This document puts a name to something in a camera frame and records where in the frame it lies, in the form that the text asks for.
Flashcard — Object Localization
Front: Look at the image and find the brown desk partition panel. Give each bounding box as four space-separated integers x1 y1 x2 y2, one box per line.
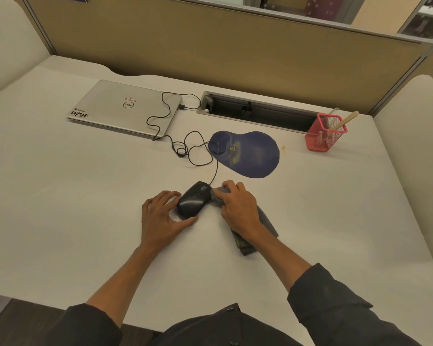
21 0 433 116

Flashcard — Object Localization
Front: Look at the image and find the person's right forearm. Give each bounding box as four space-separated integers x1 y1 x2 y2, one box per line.
238 231 313 294

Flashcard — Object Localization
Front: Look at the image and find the blue mouse pad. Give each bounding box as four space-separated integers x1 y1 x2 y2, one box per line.
209 130 280 180

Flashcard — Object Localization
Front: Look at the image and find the person's dark shirt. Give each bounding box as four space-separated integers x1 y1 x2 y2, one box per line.
0 262 433 346

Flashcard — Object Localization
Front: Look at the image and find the person's left hand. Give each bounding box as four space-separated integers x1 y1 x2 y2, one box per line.
141 191 199 254

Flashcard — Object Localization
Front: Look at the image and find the silver closed laptop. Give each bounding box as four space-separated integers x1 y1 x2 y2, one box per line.
66 79 183 142

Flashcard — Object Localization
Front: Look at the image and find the person's left forearm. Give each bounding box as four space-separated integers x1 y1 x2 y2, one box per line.
86 246 161 329

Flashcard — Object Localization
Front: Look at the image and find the black computer mouse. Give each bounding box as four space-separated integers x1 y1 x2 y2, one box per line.
176 181 213 219

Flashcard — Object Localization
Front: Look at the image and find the red mesh pen holder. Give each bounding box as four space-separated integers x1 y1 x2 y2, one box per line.
304 113 348 153

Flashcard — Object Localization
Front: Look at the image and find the white side divider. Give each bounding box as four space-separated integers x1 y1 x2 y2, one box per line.
0 0 54 102
373 74 433 264

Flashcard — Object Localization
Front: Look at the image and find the person's right hand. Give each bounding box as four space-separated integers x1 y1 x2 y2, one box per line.
220 179 266 246

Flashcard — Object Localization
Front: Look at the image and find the grey cleaning cloth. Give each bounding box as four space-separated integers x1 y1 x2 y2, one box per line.
211 186 279 257

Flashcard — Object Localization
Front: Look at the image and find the black mouse cable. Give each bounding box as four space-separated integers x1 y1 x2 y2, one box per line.
146 91 236 188

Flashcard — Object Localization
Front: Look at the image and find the wooden stick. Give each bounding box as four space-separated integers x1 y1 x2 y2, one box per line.
320 111 359 145

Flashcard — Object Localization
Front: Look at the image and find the desk cable tray slot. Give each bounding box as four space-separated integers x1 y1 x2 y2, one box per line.
197 91 320 135

